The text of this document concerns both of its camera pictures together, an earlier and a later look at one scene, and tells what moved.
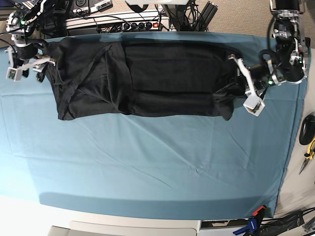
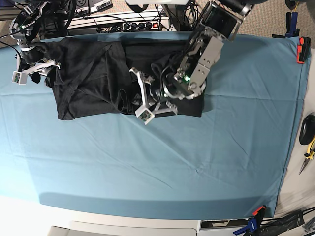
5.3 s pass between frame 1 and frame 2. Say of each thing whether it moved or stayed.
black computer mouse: stayed
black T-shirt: moved
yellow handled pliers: stayed
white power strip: stayed
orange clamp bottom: stayed
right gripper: moved
